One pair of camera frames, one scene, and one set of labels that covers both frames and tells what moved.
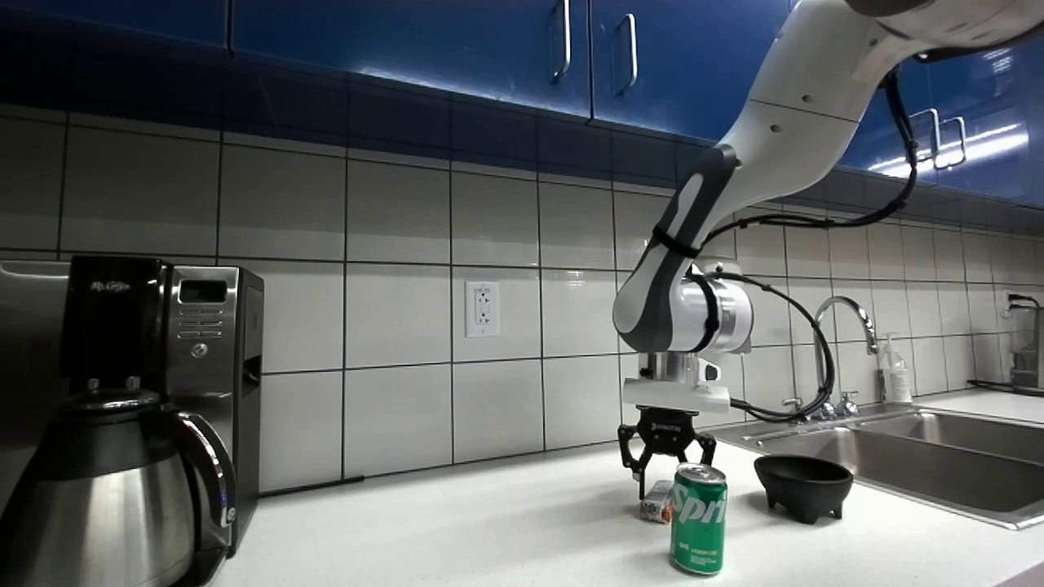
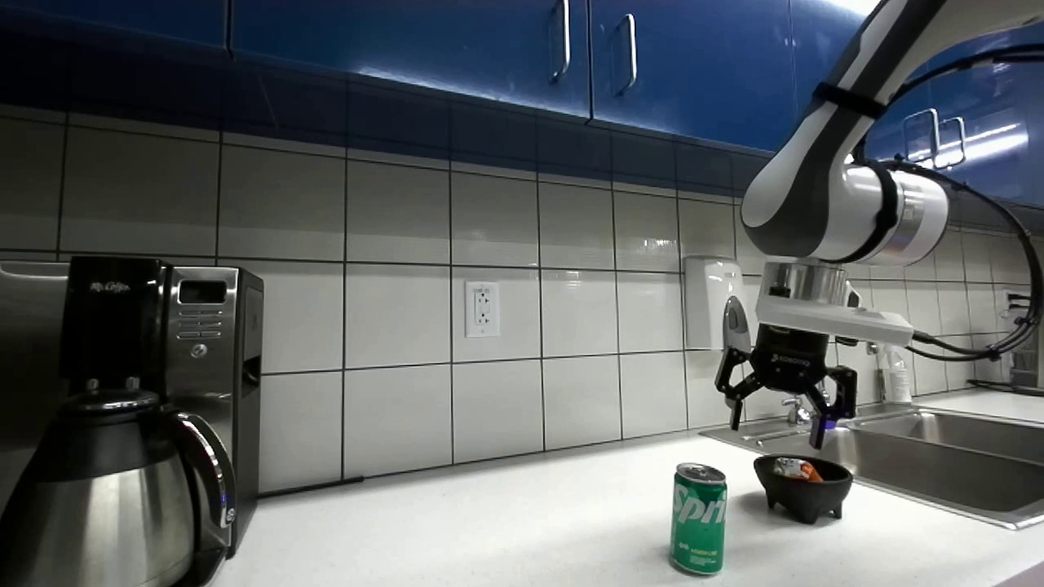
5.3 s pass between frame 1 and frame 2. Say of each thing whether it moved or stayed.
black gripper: moved
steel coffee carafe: stayed
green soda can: stayed
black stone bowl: stayed
